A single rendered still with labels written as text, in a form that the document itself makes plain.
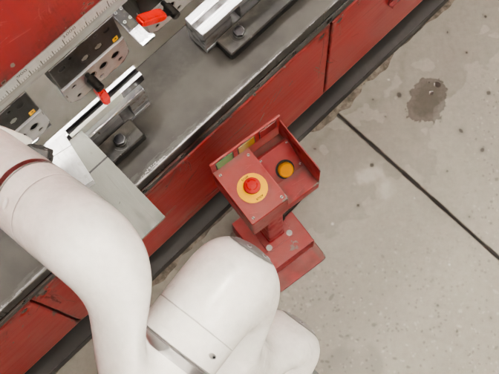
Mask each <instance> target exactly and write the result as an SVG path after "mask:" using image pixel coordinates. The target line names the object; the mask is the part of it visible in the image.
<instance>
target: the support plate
mask: <svg viewBox="0 0 499 374"><path fill-rule="evenodd" d="M69 143H70V144H71V145H72V147H73V148H74V150H75V152H76V153H77V155H78V156H79V158H80V159H81V161H82V163H83V164H84V166H85V167H86V168H87V170H88V172H89V171H90V170H92V169H93V168H94V167H95V166H96V165H97V164H98V163H100V162H101V161H102V160H103V159H104V158H105V157H106V155H105V154H104V153H103V152H102V151H101V150H100V149H99V148H98V147H97V146H96V145H95V144H94V143H93V141H92V140H91V139H90V138H89V137H88V136H87V135H86V134H85V133H84V132H83V131H80V132H79V133H78V134H77V135H76V136H75V137H73V138H72V139H71V140H70V141H69ZM90 175H91V176H92V178H93V180H94V182H95V183H96V184H94V185H93V186H91V187H90V188H89V189H91V190H92V191H94V192H95V193H97V194H98V195H99V196H101V197H102V198H103V199H105V200H106V201H108V202H109V203H110V204H111V205H113V206H114V207H115V208H116V209H118V210H119V211H120V212H121V213H122V214H123V215H124V216H125V217H126V218H127V219H128V220H129V222H130V223H131V224H132V226H133V227H134V228H135V229H136V230H137V232H138V234H139V236H140V237H141V239H143V238H144V237H146V236H147V235H148V234H149V233H150V232H151V231H152V230H153V229H154V228H155V227H157V226H158V225H159V224H160V223H161V222H162V221H163V220H164V219H165V218H166V217H165V216H164V215H163V214H162V213H161V212H160V210H159V209H158V208H157V207H156V206H155V205H154V204H153V203H152V202H151V201H150V200H149V199H148V198H147V197H146V196H145V195H144V194H143V193H142V192H141V191H140V190H139V189H138V188H137V187H136V185H135V184H133V182H132V181H130V179H129V178H127V176H125V175H124V173H122V172H121V170H119V169H118V167H116V166H115V164H114V163H113V162H112V161H111V160H110V159H109V158H107V159H106V160H104V161H103V162H102V163H101V164H100V165H99V166H98V167H97V168H95V169H94V170H93V171H92V172H91V173H90Z"/></svg>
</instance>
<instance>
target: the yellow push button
mask: <svg viewBox="0 0 499 374"><path fill-rule="evenodd" d="M278 174H279V175H280V176H282V177H285V178H286V177H290V176H291V175H292V174H293V165H292V164H291V163H289V162H282V163H280V165H279V166H278Z"/></svg>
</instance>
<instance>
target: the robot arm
mask: <svg viewBox="0 0 499 374"><path fill-rule="evenodd" d="M32 142H33V141H32V139H31V138H30V137H27V136H25V135H24V134H20V133H19V132H16V131H14V130H11V129H9V128H5V127H4V126H2V125H0V229H1V230H3V231H4V232H5V233H6V234H7V235H9V236H10V237H11V238H12V239H13V240H14V241H16V242H17V243H18V244H19V245H20V246H21V247H22V248H23V249H25V250H26V251H27V252H28V253H29V254H31V255H32V256H33V257H34V258H35V259H37V260H38V261H39V262H40V263H41V264H42V265H43V266H44V267H46V268H47V269H48V270H49V271H51V272H52V273H53V274H54V275H55V276H57V277H58V278H59V279H60V280H61V281H63V282H64V283H65V284H66V285H67V286H69V287H70V288H71V289H72V290H73V291H74V292H75V293H76V294H77V295H78V296H79V298H80V299H81V301H82V302H83V303H84V305H85V307H86V309H87V311H88V315H89V319H90V324H91V333H92V338H93V344H94V354H95V360H96V364H97V371H98V374H313V371H314V369H315V367H316V365H317V363H318V360H319V354H320V346H319V341H318V339H317V337H316V334H315V332H314V331H313V330H312V329H311V328H310V327H309V326H308V325H307V324H306V323H305V322H303V320H301V319H300V318H298V317H296V316H294V315H293V314H291V313H289V312H285V311H284V310H280V309H277V308H278V302H279V297H280V283H279V279H278V274H277V271H276V269H275V267H274V265H273V264H272V262H271V261H270V259H269V257H268V256H266V255H265V254H264V253H263V252H262V251H261V250H260V249H259V248H258V247H256V246H255V245H253V244H251V243H250V242H248V241H246V240H243V239H240V238H239V237H231V236H223V237H217V238H215V239H212V240H210V241H208V242H207V243H205V244H203V245H202V246H201V247H200V248H199V249H198V250H197V251H196V252H195V253H194V254H193V255H192V256H191V257H190V258H189V259H188V260H187V262H186V263H185V264H184V265H183V267H182V268H181V269H180V271H179V272H178V273H177V274H176V275H175V276H174V278H173V279H172V280H171V282H170V283H169V285H168V286H167V287H166V288H165V289H164V290H163V292H162V293H161V294H160V296H159V297H158V298H157V300H156V301H155V302H154V303H153V304H152V306H151V307H150V302H151V284H152V279H151V265H150V261H149V255H148V252H147V250H146V247H145V245H144V243H143V241H142V239H141V237H140V236H139V234H138V232H137V230H136V229H135V228H134V227H133V226H132V224H131V223H130V222H129V220H128V219H127V218H126V217H125V216H124V215H123V214H122V213H121V212H120V211H119V210H118V209H116V208H115V207H114V206H113V205H111V204H110V203H109V202H108V201H106V200H105V199H103V198H102V197H101V196H99V195H98V194H97V193H95V192H94V191H92V190H91V189H89V187H87V186H85V185H84V184H82V183H81V182H80V181H78V180H77V179H76V178H74V177H72V176H71V175H70V174H69V173H67V172H66V171H64V170H62V169H61V168H60V167H59V166H57V165H55V164H54V163H52V162H53V149H50V148H47V147H45V146H43V145H36V144H33V143H32ZM149 307H150V308H149Z"/></svg>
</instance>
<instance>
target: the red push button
mask: <svg viewBox="0 0 499 374"><path fill-rule="evenodd" d="M260 188H261V184H260V181H259V180H258V179H256V178H254V177H250V178H247V179H246V180H245V181H244V190H245V192H246V193H248V194H255V193H257V192H258V191H259V190H260Z"/></svg>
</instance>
